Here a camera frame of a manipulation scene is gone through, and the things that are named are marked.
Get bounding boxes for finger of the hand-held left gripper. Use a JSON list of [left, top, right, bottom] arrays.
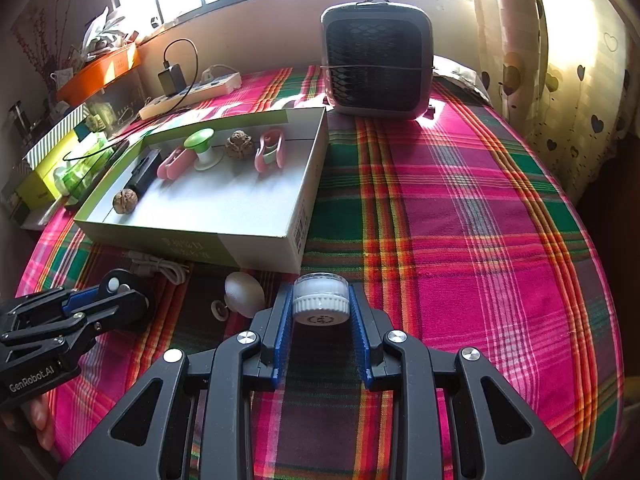
[[0, 282, 104, 328], [0, 305, 108, 361]]

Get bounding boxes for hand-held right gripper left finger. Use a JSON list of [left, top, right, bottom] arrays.
[[57, 282, 296, 480]]

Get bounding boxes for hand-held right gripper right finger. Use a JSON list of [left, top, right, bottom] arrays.
[[348, 282, 583, 480]]

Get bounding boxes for small white jar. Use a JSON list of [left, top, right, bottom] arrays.
[[291, 271, 349, 328]]

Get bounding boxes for green white cardboard box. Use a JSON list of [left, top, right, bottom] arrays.
[[72, 106, 331, 273]]

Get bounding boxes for pink teal plastic clip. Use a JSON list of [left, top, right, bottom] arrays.
[[254, 129, 287, 172]]

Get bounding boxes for large knobby walnut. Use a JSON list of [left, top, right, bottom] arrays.
[[223, 130, 255, 162]]

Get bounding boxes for green topped white knob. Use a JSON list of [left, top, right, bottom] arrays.
[[183, 127, 224, 171]]

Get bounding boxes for person's left hand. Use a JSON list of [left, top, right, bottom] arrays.
[[27, 391, 57, 453]]

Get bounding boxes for white egg-shaped object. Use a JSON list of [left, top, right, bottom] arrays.
[[211, 271, 267, 322]]

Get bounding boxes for small round walnut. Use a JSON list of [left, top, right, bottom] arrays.
[[112, 189, 140, 216]]

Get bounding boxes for yellow green box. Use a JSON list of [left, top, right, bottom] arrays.
[[12, 127, 108, 206]]

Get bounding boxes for green white wet wipes pack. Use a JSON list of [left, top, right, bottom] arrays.
[[52, 132, 113, 198]]

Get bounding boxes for plaid cloth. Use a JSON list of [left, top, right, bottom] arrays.
[[15, 62, 626, 480]]

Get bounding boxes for black grey handheld device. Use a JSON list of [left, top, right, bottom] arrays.
[[125, 154, 160, 198]]

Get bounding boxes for grey striped box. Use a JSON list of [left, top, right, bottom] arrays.
[[22, 105, 91, 171]]

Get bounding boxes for clear plastic container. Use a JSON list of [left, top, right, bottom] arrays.
[[97, 80, 148, 128]]

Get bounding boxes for black charger adapter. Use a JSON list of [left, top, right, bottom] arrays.
[[158, 63, 185, 98]]

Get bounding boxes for white power strip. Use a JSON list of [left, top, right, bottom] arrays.
[[138, 71, 243, 121]]

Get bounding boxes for crumpled white papers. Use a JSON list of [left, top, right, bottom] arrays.
[[75, 6, 138, 61]]

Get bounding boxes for white pillow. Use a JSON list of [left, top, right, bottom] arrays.
[[431, 54, 493, 107]]

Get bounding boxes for grey portable air cooler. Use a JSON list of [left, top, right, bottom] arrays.
[[320, 0, 435, 121]]

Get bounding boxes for heart print curtain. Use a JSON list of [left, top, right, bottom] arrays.
[[470, 0, 640, 201]]

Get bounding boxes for white cable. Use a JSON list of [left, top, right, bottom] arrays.
[[125, 250, 192, 286]]

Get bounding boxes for black charging cable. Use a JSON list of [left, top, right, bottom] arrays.
[[161, 37, 201, 96]]

